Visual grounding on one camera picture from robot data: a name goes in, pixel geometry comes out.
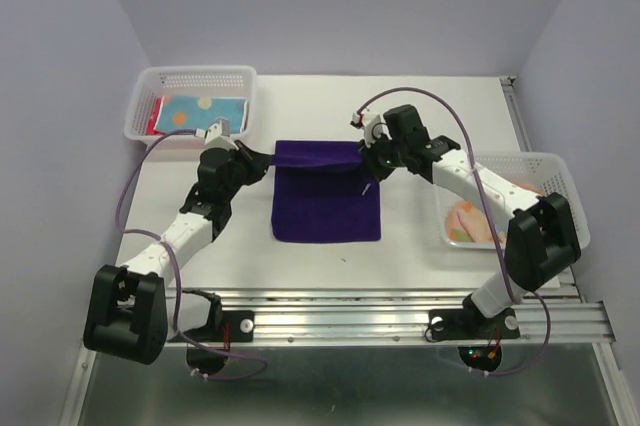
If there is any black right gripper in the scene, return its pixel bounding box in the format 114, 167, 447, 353
356, 129, 407, 183

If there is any purple towel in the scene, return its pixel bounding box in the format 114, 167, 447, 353
271, 140, 382, 244

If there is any blue patterned towel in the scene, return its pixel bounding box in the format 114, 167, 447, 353
156, 95, 249, 135

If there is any pink towel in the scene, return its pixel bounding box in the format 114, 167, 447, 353
146, 97, 163, 136

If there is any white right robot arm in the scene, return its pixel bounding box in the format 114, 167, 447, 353
351, 105, 582, 336

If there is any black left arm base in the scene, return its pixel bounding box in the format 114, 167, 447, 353
183, 310, 255, 345

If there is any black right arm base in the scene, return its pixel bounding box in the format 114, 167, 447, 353
424, 297, 521, 343

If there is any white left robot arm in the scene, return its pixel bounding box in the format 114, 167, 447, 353
83, 141, 272, 365

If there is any white empty plastic basket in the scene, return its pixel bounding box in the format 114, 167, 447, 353
124, 65, 258, 145

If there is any white plastic towel basket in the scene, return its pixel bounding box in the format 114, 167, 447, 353
433, 151, 591, 249

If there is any peach patterned towel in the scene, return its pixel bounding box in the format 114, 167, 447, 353
446, 183, 544, 245

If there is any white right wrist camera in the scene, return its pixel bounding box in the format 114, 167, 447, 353
350, 108, 385, 148

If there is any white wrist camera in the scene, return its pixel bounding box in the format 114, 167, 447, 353
195, 118, 238, 151
350, 108, 385, 148

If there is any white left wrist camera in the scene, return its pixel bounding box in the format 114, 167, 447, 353
195, 118, 238, 151

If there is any aluminium mounting rail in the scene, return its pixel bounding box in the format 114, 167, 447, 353
78, 288, 616, 347

